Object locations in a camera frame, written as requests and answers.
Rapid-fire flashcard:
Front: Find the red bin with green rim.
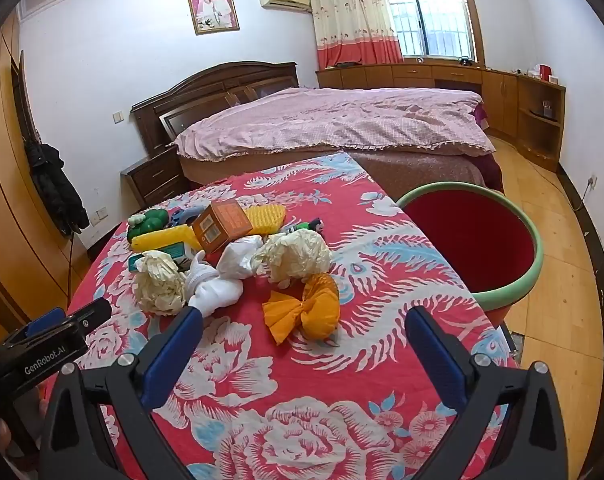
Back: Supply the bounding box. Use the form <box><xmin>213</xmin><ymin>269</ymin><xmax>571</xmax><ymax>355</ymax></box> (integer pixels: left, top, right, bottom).
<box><xmin>396</xmin><ymin>182</ymin><xmax>545</xmax><ymax>328</ymax></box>

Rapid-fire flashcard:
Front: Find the orange cardboard box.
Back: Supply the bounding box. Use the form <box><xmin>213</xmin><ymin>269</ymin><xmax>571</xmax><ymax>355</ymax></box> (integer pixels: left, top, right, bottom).
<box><xmin>191</xmin><ymin>199</ymin><xmax>254</xmax><ymax>263</ymax></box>

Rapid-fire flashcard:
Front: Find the wooden corner shelf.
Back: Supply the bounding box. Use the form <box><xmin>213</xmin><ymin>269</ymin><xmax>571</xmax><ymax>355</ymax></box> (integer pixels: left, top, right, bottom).
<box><xmin>516</xmin><ymin>74</ymin><xmax>567</xmax><ymax>173</ymax></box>

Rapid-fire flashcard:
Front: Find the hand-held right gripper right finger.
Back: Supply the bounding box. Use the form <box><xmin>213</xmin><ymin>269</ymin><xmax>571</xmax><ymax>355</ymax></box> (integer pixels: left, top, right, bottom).
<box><xmin>404</xmin><ymin>305</ymin><xmax>569</xmax><ymax>480</ymax></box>

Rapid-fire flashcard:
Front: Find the cream and red curtain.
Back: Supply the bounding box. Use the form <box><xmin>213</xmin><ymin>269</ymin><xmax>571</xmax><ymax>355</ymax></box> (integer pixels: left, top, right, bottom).
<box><xmin>307</xmin><ymin>0</ymin><xmax>404</xmax><ymax>68</ymax></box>

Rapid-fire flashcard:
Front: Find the framed wall photo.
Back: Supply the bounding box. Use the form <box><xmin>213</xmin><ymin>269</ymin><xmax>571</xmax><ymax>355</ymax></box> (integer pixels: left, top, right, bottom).
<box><xmin>186</xmin><ymin>0</ymin><xmax>240</xmax><ymax>36</ymax></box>

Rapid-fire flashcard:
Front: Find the white paper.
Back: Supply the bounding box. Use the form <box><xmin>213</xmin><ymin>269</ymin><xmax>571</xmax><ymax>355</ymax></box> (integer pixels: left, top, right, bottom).
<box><xmin>216</xmin><ymin>234</ymin><xmax>265</xmax><ymax>281</ymax></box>

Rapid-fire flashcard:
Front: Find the white cloth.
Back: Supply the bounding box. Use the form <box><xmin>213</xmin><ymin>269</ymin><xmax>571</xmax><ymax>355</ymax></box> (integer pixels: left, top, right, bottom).
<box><xmin>184</xmin><ymin>251</ymin><xmax>245</xmax><ymax>319</ymax></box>

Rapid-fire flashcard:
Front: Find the dark wooden headboard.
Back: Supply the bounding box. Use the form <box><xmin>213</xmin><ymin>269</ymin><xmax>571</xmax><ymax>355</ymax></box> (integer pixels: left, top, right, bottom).
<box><xmin>131</xmin><ymin>61</ymin><xmax>299</xmax><ymax>153</ymax></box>

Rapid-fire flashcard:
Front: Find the cream paper ball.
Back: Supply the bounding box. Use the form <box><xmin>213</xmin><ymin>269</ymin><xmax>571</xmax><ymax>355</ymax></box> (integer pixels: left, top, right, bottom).
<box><xmin>252</xmin><ymin>229</ymin><xmax>333</xmax><ymax>288</ymax></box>
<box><xmin>132</xmin><ymin>250</ymin><xmax>188</xmax><ymax>317</ymax></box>

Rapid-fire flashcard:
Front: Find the small green toy bottle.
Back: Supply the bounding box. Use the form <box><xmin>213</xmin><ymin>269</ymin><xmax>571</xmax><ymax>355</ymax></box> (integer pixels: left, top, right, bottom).
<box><xmin>284</xmin><ymin>217</ymin><xmax>325</xmax><ymax>235</ymax></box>

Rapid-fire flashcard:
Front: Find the barred window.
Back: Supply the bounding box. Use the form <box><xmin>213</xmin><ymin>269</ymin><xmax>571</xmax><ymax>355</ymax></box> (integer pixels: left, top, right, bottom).
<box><xmin>382</xmin><ymin>0</ymin><xmax>475</xmax><ymax>58</ymax></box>

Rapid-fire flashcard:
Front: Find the black hanging jacket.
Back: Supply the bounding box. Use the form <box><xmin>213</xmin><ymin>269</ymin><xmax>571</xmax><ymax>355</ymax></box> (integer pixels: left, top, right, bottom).
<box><xmin>26</xmin><ymin>142</ymin><xmax>90</xmax><ymax>236</ymax></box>

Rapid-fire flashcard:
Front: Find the thin floor cable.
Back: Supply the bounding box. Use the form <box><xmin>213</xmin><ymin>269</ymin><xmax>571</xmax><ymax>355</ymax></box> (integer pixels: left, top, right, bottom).
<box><xmin>522</xmin><ymin>152</ymin><xmax>592</xmax><ymax>212</ymax></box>

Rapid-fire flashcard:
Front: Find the wooden window cabinet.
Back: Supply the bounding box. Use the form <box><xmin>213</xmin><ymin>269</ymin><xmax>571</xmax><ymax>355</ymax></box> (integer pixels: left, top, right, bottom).
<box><xmin>316</xmin><ymin>62</ymin><xmax>520</xmax><ymax>143</ymax></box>

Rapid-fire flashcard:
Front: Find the small teal white box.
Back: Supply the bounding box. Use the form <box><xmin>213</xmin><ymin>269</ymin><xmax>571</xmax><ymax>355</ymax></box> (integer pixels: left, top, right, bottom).
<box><xmin>128</xmin><ymin>242</ymin><xmax>193</xmax><ymax>273</ymax></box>

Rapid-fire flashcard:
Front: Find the wall air conditioner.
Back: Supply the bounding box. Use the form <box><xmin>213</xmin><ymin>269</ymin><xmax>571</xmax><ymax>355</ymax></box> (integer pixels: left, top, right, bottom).
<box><xmin>258</xmin><ymin>0</ymin><xmax>313</xmax><ymax>13</ymax></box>

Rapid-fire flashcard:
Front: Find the light wooden wardrobe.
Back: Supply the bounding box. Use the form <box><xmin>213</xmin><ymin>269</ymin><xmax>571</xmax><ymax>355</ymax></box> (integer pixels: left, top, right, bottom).
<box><xmin>0</xmin><ymin>10</ymin><xmax>90</xmax><ymax>331</ymax></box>

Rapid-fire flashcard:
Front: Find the pink checked quilt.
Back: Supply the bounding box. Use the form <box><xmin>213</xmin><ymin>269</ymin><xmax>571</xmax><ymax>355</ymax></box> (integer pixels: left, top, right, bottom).
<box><xmin>174</xmin><ymin>86</ymin><xmax>497</xmax><ymax>163</ymax></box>

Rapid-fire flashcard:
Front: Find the red floral tablecloth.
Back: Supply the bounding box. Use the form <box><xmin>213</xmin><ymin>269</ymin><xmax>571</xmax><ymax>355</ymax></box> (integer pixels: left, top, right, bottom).
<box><xmin>42</xmin><ymin>151</ymin><xmax>520</xmax><ymax>480</ymax></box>

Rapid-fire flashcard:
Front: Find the blue plastic item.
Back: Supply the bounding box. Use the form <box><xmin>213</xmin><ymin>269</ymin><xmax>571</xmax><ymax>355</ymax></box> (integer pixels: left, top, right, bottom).
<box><xmin>168</xmin><ymin>206</ymin><xmax>205</xmax><ymax>228</ymax></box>

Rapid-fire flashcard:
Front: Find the green plastic toy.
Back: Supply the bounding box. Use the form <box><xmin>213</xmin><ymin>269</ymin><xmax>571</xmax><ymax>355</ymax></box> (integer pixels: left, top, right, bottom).
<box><xmin>127</xmin><ymin>208</ymin><xmax>170</xmax><ymax>239</ymax></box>

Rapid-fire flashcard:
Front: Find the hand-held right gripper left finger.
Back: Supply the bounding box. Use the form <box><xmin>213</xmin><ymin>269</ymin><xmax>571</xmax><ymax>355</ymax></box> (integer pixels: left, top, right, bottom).
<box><xmin>39</xmin><ymin>305</ymin><xmax>205</xmax><ymax>480</ymax></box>

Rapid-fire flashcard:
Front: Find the brown bed base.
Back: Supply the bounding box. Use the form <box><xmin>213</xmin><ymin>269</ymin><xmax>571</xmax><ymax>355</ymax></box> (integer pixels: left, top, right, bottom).
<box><xmin>177</xmin><ymin>150</ymin><xmax>505</xmax><ymax>198</ymax></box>

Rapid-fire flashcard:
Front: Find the orange knotted cloth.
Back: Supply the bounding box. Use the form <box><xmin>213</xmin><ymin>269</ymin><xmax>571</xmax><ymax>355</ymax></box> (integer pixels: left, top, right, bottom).
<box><xmin>262</xmin><ymin>272</ymin><xmax>342</xmax><ymax>345</ymax></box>

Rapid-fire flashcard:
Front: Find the dark wooden nightstand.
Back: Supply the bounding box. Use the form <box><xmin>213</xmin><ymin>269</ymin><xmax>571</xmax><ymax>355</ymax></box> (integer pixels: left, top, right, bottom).
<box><xmin>120</xmin><ymin>145</ymin><xmax>190</xmax><ymax>209</ymax></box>

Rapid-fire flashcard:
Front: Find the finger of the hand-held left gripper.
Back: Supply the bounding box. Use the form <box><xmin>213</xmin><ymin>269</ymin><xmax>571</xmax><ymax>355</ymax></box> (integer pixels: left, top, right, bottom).
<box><xmin>27</xmin><ymin>298</ymin><xmax>112</xmax><ymax>341</ymax></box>

